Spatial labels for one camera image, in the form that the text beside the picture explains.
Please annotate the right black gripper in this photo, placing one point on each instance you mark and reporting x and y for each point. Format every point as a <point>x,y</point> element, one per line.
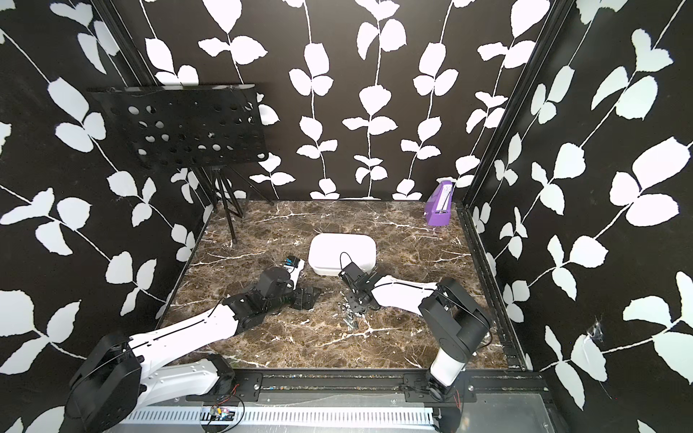
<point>350,296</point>

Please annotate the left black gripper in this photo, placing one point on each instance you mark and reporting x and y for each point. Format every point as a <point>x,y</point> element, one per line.
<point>309,301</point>

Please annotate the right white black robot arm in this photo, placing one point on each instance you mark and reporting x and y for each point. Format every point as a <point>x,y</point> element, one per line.
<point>456,321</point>

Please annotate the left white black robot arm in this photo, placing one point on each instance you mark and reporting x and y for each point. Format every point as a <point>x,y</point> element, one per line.
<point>125,373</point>

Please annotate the large knurled chrome socket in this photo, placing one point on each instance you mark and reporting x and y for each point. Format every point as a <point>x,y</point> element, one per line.
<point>351,324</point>

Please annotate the white plastic storage box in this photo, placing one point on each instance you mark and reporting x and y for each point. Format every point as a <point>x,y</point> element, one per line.
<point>329,254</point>

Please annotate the purple box with white card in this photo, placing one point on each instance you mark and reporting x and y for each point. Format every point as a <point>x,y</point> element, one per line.
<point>437,211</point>

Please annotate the black perforated music stand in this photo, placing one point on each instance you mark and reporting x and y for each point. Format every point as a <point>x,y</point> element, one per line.
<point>211,129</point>

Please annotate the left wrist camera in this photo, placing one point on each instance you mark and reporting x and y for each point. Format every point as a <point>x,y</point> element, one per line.
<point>294,266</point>

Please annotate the white perforated cable duct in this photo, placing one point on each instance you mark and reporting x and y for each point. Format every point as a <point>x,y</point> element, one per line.
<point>338,417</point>

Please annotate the black mounting rail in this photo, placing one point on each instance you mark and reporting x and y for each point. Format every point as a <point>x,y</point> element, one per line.
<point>414,385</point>

